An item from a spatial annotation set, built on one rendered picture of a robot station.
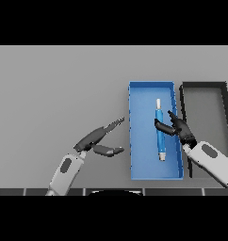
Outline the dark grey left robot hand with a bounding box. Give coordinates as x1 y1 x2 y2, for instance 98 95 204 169
73 116 125 158

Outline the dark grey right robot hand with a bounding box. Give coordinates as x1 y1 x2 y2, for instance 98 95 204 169
154 109 198 150

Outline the blue pipe with pale ends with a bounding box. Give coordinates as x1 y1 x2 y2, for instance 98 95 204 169
155 98 167 162

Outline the dark grey bin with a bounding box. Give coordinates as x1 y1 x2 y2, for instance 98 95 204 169
179 81 228 179

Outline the blue bin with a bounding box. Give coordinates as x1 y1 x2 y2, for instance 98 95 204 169
128 80 185 181

